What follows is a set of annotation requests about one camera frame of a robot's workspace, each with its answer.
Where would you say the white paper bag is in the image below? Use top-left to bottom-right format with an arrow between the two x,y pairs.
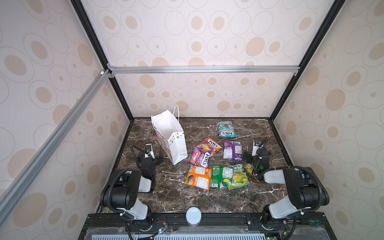
151,105 -> 188,165

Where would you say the green candy packet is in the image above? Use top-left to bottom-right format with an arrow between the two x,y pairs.
211,165 -> 234,189

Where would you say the orange candy packet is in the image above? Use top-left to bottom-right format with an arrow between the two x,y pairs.
185,165 -> 212,191

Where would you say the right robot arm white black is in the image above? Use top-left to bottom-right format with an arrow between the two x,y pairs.
243,148 -> 330,225

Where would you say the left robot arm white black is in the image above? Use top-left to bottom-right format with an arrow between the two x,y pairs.
100,157 -> 164,225

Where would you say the red yellow Fox's packet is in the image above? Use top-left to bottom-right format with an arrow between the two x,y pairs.
245,163 -> 255,175

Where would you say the yellow green Fox's packet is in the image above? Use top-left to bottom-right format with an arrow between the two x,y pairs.
228,164 -> 251,190

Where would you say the purple candy packet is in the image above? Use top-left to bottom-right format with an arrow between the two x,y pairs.
223,141 -> 243,162

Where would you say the teal Fox's candy packet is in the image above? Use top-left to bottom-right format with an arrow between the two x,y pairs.
217,121 -> 237,138

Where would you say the pink Fox's berries packet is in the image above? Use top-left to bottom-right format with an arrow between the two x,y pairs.
188,148 -> 212,168

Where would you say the orange red Fox's packet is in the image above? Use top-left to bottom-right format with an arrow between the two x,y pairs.
197,138 -> 222,157

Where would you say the white round cap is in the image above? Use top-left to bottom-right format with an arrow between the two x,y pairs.
186,207 -> 202,227

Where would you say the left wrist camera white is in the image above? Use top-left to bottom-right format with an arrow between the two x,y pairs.
145,144 -> 155,160

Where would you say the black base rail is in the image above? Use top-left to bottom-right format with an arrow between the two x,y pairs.
78,213 -> 337,240

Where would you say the horizontal aluminium rail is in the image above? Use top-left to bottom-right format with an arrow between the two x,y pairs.
110,65 -> 300,74

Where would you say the left diagonal aluminium rail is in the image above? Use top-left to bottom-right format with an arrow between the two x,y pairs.
1,69 -> 112,225

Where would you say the left black frame post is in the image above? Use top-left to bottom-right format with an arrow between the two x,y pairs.
70,0 -> 134,122

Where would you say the black frame post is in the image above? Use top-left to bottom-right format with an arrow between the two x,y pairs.
70,0 -> 134,122
270,0 -> 346,122

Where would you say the right black frame post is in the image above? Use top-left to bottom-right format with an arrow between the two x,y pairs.
270,0 -> 346,122

